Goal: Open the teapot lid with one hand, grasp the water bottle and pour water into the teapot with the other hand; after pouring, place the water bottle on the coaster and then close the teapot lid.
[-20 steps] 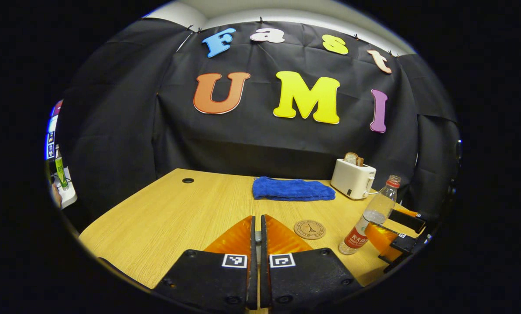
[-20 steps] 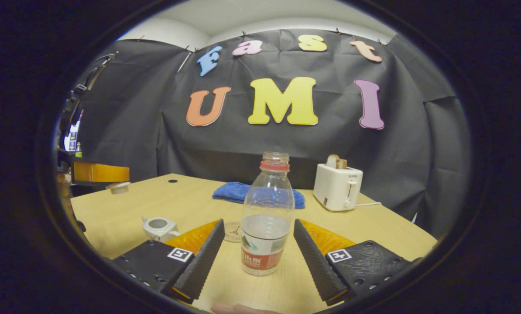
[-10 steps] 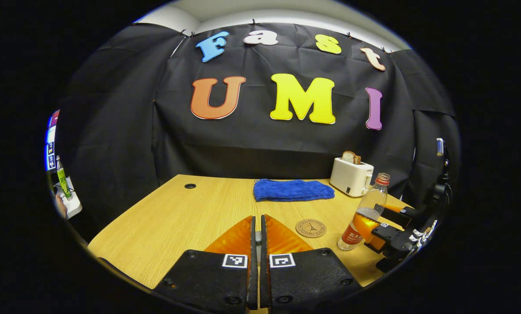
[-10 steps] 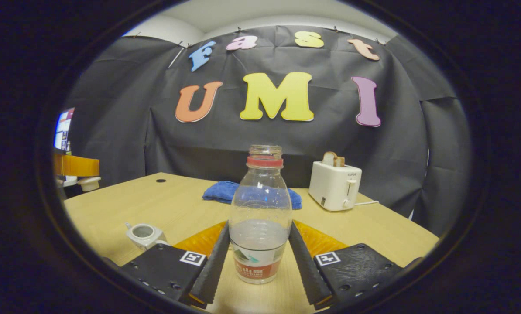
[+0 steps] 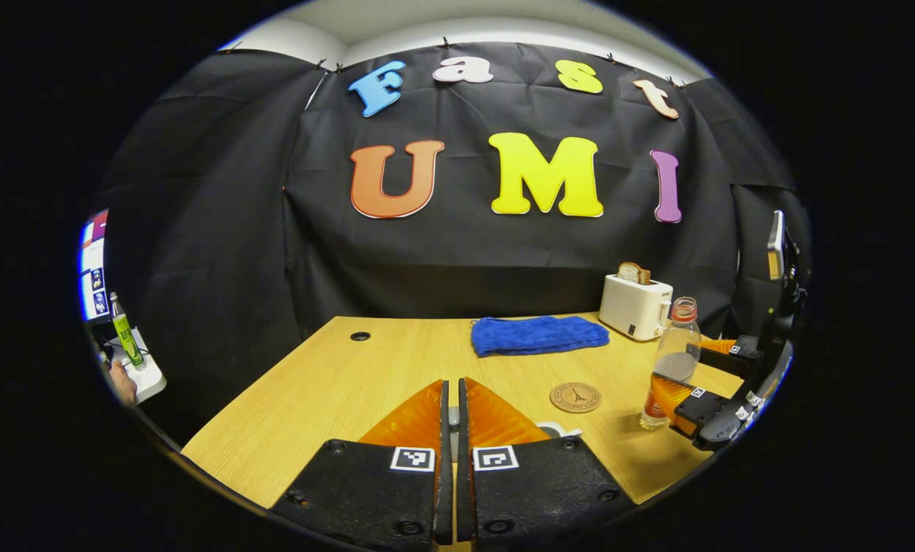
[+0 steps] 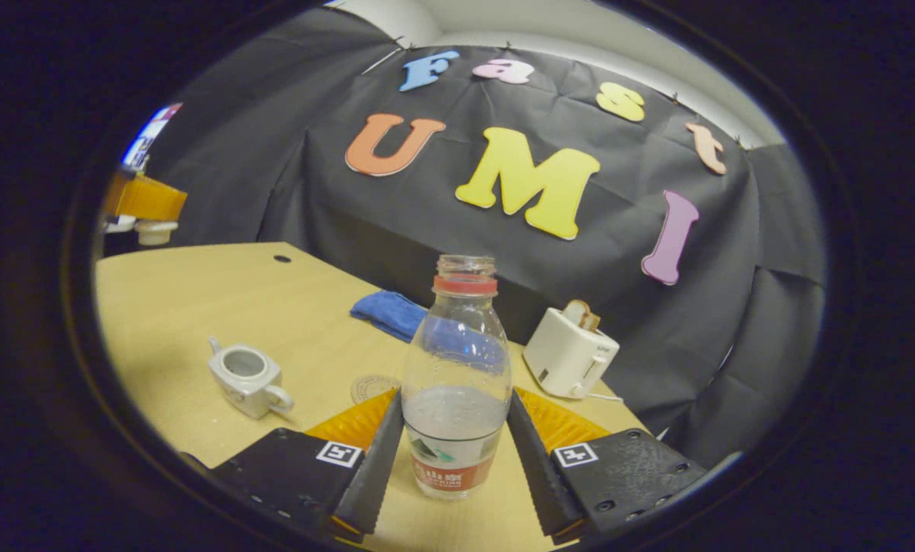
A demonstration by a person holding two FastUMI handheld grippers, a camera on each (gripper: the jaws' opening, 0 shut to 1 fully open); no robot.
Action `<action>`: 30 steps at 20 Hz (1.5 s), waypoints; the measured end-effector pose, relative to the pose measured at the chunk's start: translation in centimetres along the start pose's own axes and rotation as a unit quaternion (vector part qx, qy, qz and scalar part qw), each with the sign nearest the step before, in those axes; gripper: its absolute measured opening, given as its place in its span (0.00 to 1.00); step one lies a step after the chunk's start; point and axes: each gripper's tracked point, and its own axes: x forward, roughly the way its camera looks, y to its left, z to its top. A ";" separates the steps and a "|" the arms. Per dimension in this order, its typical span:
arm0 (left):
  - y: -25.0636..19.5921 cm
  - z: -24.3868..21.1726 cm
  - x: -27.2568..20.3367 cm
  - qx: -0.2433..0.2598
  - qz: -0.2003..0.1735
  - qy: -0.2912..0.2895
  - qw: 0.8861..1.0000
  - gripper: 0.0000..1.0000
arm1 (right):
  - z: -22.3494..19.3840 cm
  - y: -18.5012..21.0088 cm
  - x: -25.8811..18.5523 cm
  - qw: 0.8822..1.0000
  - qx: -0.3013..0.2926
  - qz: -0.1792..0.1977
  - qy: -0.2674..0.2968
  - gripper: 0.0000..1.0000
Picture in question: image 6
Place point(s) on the white toaster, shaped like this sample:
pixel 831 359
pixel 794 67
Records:
pixel 565 356

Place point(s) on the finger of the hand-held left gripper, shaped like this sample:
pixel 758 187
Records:
pixel 147 198

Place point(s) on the white ceramic teacup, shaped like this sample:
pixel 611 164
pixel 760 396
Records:
pixel 247 383

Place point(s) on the blue towel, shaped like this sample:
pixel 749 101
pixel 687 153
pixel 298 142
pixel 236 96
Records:
pixel 388 313

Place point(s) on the computer monitor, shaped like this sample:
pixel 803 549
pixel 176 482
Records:
pixel 147 138

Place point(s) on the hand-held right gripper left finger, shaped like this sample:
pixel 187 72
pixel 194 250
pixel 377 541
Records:
pixel 377 468

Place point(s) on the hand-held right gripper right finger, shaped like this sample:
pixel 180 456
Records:
pixel 534 468

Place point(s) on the round beige coaster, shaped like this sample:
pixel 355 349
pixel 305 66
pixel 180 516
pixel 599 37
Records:
pixel 369 387

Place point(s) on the clear plastic water bottle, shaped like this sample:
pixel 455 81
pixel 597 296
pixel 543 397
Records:
pixel 457 360

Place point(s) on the white teacup lid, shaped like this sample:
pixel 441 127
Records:
pixel 156 230

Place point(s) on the bread slice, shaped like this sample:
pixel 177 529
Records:
pixel 580 314

